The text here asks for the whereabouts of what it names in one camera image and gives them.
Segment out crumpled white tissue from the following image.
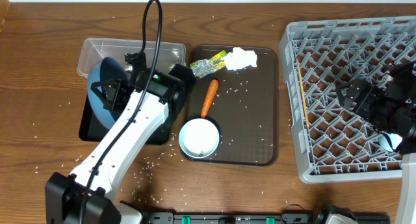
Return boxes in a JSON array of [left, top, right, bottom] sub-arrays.
[[222, 47, 257, 70]]

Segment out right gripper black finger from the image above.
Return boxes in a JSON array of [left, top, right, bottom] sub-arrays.
[[335, 88, 347, 109], [336, 79, 359, 90]]

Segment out grey dishwasher rack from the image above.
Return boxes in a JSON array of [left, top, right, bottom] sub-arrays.
[[278, 16, 416, 184]]

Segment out black plastic bin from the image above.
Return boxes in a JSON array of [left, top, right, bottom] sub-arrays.
[[79, 84, 177, 145]]

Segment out light blue rice bowl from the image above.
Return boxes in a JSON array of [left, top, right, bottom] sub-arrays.
[[179, 118, 220, 159]]

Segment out white and pink cup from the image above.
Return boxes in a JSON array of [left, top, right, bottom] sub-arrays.
[[378, 133, 402, 152]]

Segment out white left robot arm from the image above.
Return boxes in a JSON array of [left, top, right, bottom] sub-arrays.
[[45, 66, 196, 223]]

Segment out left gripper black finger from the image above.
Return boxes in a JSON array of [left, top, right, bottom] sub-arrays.
[[90, 79, 112, 90], [90, 87, 103, 104]]

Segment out dark brown serving tray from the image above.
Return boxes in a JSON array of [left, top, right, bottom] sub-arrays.
[[185, 47, 279, 166]]

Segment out orange carrot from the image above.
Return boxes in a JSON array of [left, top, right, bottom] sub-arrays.
[[200, 79, 219, 118]]

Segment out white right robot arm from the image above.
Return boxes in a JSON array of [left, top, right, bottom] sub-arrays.
[[335, 61, 415, 223]]

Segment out clear plastic bin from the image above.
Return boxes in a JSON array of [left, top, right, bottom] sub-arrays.
[[77, 37, 187, 79]]

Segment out yellow foil snack wrapper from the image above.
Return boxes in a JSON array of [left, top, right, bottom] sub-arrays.
[[190, 50, 227, 79]]

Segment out large blue bowl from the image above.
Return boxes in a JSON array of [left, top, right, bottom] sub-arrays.
[[86, 56, 131, 130]]

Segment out wooden chopstick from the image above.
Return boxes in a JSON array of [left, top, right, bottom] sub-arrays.
[[296, 58, 310, 130]]

